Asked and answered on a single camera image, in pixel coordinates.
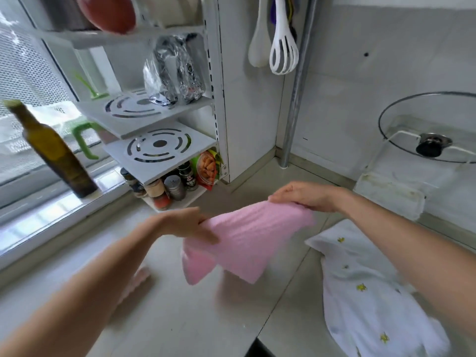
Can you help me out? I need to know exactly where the person's left hand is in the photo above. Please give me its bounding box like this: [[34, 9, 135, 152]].
[[156, 207, 220, 245]]

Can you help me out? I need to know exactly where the person's right hand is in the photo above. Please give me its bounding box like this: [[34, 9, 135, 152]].
[[267, 181, 349, 215]]

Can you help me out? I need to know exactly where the pink muslin cloth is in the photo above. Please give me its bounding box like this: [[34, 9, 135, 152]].
[[181, 199, 316, 286]]

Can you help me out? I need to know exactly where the light pink ribbed towel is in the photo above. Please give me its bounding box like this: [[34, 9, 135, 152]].
[[118, 265, 151, 305]]

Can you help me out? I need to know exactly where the white banana print cloth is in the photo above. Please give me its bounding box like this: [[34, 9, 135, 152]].
[[304, 219, 453, 357]]

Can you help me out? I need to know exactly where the person's right forearm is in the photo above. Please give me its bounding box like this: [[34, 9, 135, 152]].
[[338, 187, 476, 331]]

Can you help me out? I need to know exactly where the person's left forearm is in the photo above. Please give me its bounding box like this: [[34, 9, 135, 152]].
[[0, 213, 168, 357]]

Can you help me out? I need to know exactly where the steel shaker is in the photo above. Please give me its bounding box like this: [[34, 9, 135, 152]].
[[164, 175, 186, 201]]

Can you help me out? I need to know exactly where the tan and red spice jar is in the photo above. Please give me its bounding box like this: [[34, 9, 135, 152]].
[[144, 178, 173, 212]]

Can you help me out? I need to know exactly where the red and green snack packet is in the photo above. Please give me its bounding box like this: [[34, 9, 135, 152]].
[[194, 149, 223, 191]]

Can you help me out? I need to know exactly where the white drip tray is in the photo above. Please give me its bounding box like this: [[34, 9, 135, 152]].
[[352, 171, 426, 223]]

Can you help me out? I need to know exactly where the white tiered shelf rack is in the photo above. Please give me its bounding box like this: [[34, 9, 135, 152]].
[[22, 0, 231, 212]]

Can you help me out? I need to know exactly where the grey metal pipe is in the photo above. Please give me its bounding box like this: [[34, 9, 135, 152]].
[[279, 0, 320, 170]]

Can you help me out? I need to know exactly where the glass pot lid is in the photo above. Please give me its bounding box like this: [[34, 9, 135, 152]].
[[378, 91, 476, 164]]

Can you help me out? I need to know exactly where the dark green glass bottle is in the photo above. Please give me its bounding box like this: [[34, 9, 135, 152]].
[[2, 99, 99, 199]]

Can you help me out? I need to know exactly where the white plastic spoon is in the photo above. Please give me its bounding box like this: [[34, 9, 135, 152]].
[[248, 0, 274, 68]]

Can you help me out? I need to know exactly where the white slotted utensil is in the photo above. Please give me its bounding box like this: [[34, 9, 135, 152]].
[[269, 0, 300, 76]]

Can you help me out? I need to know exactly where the red round object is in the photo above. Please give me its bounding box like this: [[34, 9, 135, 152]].
[[76, 0, 137, 35]]

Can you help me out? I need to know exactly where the pink jug with green handle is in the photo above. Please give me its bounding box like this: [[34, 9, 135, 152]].
[[71, 72, 116, 160]]

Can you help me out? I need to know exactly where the white window frame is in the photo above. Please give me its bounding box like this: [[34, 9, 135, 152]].
[[0, 0, 123, 220]]

